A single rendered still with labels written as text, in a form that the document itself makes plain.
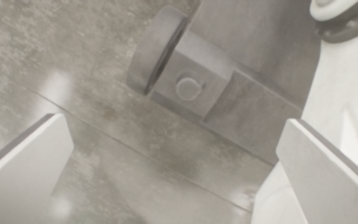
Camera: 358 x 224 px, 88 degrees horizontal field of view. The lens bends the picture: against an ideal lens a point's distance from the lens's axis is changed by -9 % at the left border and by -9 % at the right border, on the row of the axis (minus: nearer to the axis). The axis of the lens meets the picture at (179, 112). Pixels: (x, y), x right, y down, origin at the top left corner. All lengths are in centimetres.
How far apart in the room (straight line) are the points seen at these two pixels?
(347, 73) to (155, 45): 28
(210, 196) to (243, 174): 15
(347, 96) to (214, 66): 20
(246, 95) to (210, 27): 14
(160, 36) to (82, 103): 40
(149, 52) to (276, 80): 24
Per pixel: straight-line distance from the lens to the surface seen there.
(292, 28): 42
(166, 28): 38
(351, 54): 28
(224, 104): 39
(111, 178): 80
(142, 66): 37
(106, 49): 61
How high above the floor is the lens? 55
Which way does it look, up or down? 68 degrees down
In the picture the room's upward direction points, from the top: 164 degrees counter-clockwise
